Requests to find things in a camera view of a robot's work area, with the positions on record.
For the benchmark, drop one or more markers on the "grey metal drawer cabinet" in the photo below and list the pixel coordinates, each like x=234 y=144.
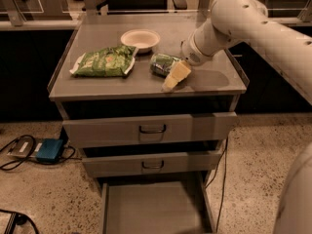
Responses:
x=213 y=87

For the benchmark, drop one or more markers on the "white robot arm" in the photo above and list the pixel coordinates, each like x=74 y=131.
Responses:
x=289 y=52

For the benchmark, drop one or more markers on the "green chip bag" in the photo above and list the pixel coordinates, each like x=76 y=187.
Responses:
x=108 y=62

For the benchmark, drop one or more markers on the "grey top drawer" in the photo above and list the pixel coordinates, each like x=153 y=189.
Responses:
x=149 y=129

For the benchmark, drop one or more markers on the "grey flat device on floor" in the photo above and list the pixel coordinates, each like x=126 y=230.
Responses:
x=26 y=147

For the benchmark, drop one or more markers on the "black object bottom left corner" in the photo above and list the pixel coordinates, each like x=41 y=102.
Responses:
x=15 y=219

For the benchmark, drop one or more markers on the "grey drawer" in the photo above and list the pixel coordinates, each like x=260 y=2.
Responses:
x=149 y=129
x=150 y=164
x=167 y=207

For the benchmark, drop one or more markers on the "white paper bowl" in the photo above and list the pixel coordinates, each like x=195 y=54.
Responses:
x=143 y=39

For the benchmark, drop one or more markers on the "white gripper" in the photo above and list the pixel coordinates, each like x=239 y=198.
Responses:
x=190 y=54

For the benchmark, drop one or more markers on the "grey middle drawer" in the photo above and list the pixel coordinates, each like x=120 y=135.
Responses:
x=150 y=164

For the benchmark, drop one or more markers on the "grey bottom drawer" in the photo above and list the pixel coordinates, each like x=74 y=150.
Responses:
x=167 y=207

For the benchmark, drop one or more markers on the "blue electronics box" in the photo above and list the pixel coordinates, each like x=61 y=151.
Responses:
x=48 y=150

